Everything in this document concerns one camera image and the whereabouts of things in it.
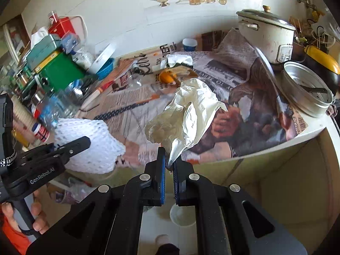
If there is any teal tissue box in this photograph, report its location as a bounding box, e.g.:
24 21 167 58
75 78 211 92
27 34 61 71

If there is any yellow black kettle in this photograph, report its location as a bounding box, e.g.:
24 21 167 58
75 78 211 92
303 45 339 95

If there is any red tin box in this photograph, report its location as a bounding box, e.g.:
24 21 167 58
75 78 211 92
48 17 75 38

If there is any white blue colander bowl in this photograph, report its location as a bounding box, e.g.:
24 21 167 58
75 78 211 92
87 43 116 80

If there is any white rice cooker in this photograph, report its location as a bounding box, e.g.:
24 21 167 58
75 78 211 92
236 5 296 64

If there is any green metal box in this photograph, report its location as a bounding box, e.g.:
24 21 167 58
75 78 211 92
34 50 85 93

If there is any blue white small cup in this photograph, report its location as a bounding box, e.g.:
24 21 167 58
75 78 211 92
182 38 198 52

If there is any white foam fruit net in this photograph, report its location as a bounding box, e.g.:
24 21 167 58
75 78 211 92
52 117 126 175

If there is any white tissue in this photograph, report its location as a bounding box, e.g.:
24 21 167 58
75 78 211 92
160 54 193 69

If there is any white trash bin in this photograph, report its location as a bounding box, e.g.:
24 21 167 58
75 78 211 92
169 204 196 227

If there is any aluminium inner pot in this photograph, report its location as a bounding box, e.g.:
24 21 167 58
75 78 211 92
281 61 335 118

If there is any white red label bottle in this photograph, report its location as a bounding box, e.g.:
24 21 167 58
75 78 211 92
32 123 50 142

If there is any pink thermos flask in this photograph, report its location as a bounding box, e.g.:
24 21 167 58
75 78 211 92
10 96 37 145

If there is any white plastic bag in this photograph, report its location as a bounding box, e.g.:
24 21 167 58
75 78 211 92
145 78 228 169

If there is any newspaper sheet on counter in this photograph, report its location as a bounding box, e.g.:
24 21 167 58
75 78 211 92
76 29 307 174

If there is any orange fruit peel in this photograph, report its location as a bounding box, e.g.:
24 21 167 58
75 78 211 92
159 70 180 87

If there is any person's left hand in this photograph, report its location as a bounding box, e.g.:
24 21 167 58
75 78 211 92
1 190 49 234

